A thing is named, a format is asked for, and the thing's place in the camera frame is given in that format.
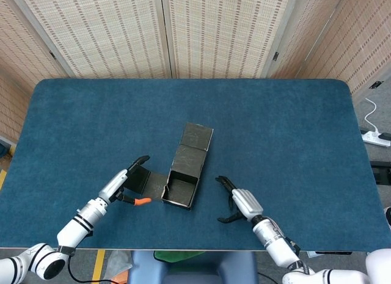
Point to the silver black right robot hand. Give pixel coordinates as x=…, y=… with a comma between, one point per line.
x=247, y=204

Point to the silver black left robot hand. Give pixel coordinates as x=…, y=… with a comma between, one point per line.
x=113, y=186

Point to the black foldable cardboard box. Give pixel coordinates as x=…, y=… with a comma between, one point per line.
x=189, y=155

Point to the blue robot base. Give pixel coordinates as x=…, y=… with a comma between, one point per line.
x=198, y=271

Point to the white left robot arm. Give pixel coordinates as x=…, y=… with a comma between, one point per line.
x=76, y=226

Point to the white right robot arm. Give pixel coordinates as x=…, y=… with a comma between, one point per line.
x=275, y=241

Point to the black equipment box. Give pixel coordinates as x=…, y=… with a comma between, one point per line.
x=380, y=172

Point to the blue felt table mat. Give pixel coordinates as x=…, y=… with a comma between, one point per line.
x=91, y=128

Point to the grey plastic bag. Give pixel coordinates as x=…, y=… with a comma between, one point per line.
x=117, y=264

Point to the green cloth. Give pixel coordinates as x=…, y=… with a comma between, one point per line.
x=174, y=256

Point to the orange item under bag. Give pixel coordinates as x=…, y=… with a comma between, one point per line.
x=120, y=278

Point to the black table control panel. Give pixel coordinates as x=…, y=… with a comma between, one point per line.
x=333, y=252

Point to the white power strip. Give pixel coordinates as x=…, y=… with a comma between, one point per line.
x=374, y=139

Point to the black screen hinge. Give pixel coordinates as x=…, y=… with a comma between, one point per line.
x=52, y=55
x=275, y=56
x=375, y=84

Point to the woven bamboo folding screen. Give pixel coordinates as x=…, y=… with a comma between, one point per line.
x=107, y=30

